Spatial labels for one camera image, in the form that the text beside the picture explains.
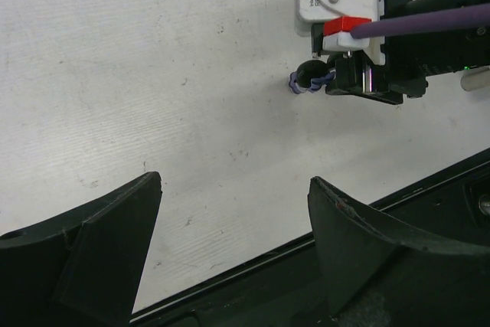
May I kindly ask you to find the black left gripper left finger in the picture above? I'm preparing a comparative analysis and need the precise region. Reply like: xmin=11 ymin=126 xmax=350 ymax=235
xmin=1 ymin=172 xmax=162 ymax=326

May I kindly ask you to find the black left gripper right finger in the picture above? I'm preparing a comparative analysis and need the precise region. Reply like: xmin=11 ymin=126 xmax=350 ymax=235
xmin=308 ymin=177 xmax=489 ymax=326

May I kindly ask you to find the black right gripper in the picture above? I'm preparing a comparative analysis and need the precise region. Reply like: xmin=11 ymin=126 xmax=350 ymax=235
xmin=312 ymin=0 xmax=489 ymax=105

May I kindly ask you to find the purple black figurine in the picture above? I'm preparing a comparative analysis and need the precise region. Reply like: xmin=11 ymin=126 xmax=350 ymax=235
xmin=288 ymin=60 xmax=336 ymax=95

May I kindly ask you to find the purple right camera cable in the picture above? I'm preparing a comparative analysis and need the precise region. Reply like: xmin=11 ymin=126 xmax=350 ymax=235
xmin=350 ymin=2 xmax=490 ymax=41

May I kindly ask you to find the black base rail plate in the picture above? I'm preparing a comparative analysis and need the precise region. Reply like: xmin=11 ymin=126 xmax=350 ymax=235
xmin=132 ymin=151 xmax=489 ymax=326

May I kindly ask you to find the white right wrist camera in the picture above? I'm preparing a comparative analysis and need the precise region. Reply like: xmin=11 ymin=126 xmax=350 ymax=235
xmin=293 ymin=0 xmax=387 ymax=64

